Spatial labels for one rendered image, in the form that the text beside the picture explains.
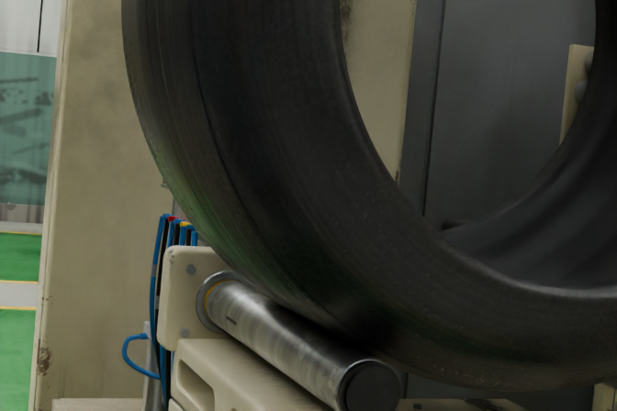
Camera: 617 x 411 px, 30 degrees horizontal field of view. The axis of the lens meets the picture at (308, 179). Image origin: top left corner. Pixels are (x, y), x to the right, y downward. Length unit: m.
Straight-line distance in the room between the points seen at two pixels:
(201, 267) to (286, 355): 0.24
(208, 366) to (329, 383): 0.22
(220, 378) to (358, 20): 0.40
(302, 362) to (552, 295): 0.19
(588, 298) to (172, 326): 0.43
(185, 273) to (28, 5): 8.92
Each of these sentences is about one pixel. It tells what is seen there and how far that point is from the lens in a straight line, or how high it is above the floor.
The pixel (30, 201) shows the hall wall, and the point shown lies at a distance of 9.92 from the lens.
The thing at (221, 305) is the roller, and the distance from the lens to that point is 1.04.
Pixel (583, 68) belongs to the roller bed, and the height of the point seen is 1.17.
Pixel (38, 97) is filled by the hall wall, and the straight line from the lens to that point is 9.88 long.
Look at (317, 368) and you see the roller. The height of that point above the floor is 0.91.
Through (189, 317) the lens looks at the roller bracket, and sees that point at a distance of 1.10.
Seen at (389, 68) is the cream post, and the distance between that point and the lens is 1.17.
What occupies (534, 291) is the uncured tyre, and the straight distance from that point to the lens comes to 0.80.
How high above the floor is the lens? 1.08
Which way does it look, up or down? 3 degrees down
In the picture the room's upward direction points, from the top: 5 degrees clockwise
